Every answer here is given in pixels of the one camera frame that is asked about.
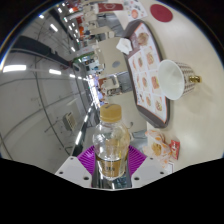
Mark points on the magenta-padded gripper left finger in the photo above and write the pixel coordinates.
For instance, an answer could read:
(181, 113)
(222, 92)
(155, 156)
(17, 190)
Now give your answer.
(71, 170)

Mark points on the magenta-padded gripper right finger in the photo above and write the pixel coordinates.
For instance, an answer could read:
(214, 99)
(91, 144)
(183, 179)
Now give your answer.
(148, 170)

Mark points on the clear bottle with yellow cap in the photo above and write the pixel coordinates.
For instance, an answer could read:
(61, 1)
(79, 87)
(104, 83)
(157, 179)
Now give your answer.
(111, 146)

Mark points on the clear plastic bag with food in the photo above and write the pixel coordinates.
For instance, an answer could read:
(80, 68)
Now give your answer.
(156, 148)

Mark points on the red sauce packet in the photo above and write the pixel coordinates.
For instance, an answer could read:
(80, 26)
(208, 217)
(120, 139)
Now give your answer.
(174, 149)

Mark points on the ceiling air conditioner unit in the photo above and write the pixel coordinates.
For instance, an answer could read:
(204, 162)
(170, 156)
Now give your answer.
(70, 120)

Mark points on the brown tray with food-print liner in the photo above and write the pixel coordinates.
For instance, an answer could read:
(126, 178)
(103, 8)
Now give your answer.
(148, 76)

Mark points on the group of ceiling lights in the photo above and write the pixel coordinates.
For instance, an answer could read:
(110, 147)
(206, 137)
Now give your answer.
(14, 68)

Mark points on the beige chair with round hole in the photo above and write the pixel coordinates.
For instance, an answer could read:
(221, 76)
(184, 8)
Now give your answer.
(111, 56)

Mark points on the white paper napkin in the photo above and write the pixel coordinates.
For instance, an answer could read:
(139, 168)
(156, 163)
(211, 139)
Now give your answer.
(124, 46)

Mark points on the group of beige chairs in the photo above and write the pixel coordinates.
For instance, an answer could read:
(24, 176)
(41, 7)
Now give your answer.
(87, 18)

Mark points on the flat round red coaster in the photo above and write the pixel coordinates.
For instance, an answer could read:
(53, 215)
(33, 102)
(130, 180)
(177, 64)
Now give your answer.
(161, 12)

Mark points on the colourful sticker sheet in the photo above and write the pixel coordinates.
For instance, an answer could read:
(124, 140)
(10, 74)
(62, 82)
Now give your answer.
(135, 10)

